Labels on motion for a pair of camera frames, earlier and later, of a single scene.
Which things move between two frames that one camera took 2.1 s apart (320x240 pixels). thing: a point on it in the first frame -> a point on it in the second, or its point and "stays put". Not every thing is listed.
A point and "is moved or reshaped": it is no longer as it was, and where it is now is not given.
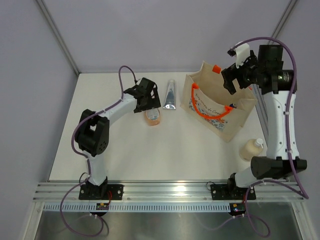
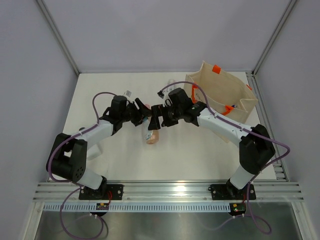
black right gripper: [232, 72] -> [159, 110]
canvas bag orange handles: [206, 101] stays put
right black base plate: [226, 192] stays put
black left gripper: [154, 102] -> [139, 115]
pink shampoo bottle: [152, 116] is moved or reshaped
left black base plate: [100, 192] stays put
